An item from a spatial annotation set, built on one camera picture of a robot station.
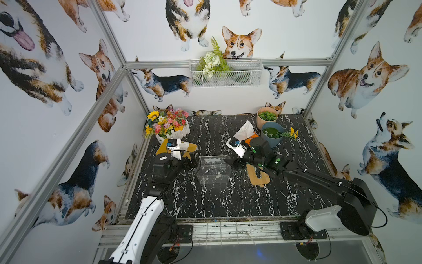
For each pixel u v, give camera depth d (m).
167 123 0.95
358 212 0.40
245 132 1.00
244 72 0.93
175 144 0.66
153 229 0.62
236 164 0.69
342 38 0.84
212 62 0.79
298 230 0.66
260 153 0.59
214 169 0.95
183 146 0.92
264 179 0.90
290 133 0.92
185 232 0.74
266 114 1.06
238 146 0.65
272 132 1.03
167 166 0.58
